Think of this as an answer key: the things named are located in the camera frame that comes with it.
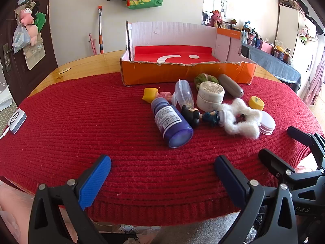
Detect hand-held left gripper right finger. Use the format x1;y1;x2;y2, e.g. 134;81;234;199
214;155;299;244

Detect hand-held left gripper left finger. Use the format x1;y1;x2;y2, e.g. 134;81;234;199
28;155;112;244

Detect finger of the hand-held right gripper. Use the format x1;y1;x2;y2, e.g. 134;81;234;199
258;149;325;191
287;126;325;171

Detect white round lids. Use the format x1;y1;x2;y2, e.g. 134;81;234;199
259;110;276;135

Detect white fluffy scrunchie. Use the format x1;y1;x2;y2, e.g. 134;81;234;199
221;98;263;140

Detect dark-haired figurine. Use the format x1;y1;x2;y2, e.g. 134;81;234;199
181;105;227;129

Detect purple bottle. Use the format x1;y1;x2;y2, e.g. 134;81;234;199
151;97;194;148

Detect white round jar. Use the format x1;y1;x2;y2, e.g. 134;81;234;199
196;81;225;113

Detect grey case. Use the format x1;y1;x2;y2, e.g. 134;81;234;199
218;74;244;98

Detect clear plastic container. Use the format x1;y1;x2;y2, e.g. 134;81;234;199
172;79;195;108

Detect yellow toy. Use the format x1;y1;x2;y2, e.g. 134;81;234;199
142;87;159;104

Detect green knit scrunchie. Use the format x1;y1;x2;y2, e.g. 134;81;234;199
194;73;219;90

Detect orange cardboard box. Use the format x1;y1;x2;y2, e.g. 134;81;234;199
120;20;257;87

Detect red knitted blanket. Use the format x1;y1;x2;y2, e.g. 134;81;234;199
0;72;325;227

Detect pink curtain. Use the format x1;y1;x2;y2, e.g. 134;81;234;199
303;56;325;106

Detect grey fuzzy cloth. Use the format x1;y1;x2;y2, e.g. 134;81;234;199
152;212;257;244

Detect side table with dark cloth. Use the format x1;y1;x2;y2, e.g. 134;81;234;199
240;42;302;92

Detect pink cloth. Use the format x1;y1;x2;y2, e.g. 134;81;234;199
0;175;36;244

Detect green and black hanging plush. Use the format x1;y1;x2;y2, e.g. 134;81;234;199
298;28;318;44

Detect white and blue device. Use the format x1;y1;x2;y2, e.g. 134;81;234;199
8;108;27;134

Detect cluster of bottles and cups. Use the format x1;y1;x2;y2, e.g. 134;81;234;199
223;19;292;64

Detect white cabinet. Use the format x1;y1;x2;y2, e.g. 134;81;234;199
275;4;320;99

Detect dark brown door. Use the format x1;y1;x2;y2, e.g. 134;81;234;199
0;0;59;105

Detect dark patterned bag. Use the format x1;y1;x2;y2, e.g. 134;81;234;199
278;0;309;14

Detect beige cloth pouch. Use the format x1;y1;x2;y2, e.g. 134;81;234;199
23;34;46;70

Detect pink bunny plush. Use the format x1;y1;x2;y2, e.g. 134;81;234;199
211;10;224;27

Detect silver and orange mop pole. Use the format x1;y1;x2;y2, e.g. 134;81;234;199
98;5;104;54

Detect pale pink plush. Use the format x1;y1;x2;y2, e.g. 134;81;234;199
27;24;39;46

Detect clear plastic bag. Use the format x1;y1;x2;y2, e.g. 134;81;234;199
12;23;32;54

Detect pink pig plush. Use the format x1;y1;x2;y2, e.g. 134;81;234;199
19;8;35;26

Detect metal door handle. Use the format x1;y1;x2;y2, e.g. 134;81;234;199
2;43;13;72

